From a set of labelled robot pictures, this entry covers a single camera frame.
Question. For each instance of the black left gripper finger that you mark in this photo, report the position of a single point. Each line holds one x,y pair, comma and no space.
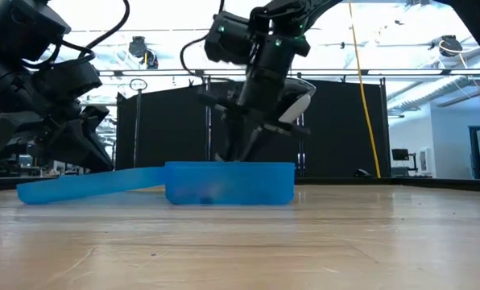
96,118
83,151

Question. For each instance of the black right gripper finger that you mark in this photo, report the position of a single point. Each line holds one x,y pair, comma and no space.
254,141
232,141

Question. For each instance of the blue plastic supply box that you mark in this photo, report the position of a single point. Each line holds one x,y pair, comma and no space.
228,183

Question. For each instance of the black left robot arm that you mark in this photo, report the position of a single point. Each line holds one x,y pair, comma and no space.
14,28

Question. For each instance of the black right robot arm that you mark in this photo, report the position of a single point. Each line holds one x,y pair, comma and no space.
280,52

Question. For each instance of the black desk lamp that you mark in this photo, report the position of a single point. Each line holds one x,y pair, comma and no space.
302,105

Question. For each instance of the chrome pole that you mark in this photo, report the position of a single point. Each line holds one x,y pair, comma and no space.
301,153

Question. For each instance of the black partition screen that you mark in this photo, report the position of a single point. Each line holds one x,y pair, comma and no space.
344,129

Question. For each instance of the small black rounded object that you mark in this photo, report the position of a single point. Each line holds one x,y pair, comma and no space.
362,174

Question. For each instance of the black computer monitor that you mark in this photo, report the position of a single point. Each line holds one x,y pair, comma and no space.
400,155

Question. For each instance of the white floor device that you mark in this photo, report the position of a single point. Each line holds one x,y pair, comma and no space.
427,161

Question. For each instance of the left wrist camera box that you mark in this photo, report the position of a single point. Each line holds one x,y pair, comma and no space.
71,80

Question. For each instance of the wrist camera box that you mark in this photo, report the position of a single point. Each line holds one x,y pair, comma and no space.
228,38
71,80

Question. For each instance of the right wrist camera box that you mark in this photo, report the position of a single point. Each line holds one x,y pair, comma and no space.
228,38

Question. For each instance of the black ceiling camera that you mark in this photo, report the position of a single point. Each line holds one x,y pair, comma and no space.
138,47
450,45

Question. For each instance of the overhead metal rail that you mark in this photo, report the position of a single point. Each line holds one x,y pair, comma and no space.
344,73

